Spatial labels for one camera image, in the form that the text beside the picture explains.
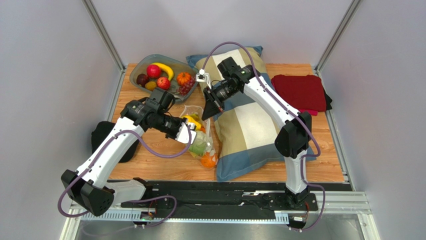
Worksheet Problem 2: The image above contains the yellow banana bunch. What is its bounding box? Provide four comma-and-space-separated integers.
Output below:
182, 113, 204, 131

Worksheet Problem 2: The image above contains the small orange pumpkin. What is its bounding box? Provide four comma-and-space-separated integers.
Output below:
176, 72, 192, 86

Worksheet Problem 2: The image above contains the green cabbage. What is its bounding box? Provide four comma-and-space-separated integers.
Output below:
189, 131, 212, 158

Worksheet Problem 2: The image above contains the clear polka-dot zip bag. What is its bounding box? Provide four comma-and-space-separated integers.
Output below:
180, 105, 218, 168

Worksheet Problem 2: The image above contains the orange fruit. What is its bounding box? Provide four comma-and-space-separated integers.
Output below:
200, 152, 218, 168

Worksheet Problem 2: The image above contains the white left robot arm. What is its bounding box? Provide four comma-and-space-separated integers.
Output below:
57, 87, 197, 218

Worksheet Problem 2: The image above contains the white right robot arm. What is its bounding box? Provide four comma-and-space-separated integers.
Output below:
196, 57, 314, 205

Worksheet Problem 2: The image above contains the red grape bunch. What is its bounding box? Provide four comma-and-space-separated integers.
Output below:
177, 77, 196, 96

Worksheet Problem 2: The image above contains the blue beige white pillow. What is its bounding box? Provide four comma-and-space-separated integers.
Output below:
185, 45, 317, 183

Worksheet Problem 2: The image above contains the red peach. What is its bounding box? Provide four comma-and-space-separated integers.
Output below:
156, 76, 171, 90

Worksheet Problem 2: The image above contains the olive green round fruit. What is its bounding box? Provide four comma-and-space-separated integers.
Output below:
144, 81, 157, 92

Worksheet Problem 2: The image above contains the red apple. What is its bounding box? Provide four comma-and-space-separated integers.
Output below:
146, 64, 162, 79

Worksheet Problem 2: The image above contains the dark purple fruit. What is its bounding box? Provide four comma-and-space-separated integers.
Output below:
136, 73, 150, 88

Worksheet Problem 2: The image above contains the grey plastic fruit basin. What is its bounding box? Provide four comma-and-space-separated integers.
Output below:
129, 54, 198, 103

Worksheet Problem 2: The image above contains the red folded cloth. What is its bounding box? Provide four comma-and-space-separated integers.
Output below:
271, 74, 327, 112

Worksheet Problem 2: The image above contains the pink cloth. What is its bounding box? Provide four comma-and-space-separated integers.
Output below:
299, 109, 318, 116

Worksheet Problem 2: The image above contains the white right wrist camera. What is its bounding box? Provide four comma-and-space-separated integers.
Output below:
195, 69, 212, 90

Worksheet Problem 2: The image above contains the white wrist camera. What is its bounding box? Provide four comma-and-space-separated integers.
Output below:
195, 69, 212, 90
175, 123, 197, 145

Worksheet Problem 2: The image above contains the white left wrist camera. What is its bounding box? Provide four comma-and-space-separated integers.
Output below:
175, 123, 197, 145

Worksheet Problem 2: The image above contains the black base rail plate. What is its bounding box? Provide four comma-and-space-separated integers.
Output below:
109, 179, 354, 221

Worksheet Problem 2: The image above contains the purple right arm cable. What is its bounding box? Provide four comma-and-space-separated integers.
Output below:
201, 41, 326, 233

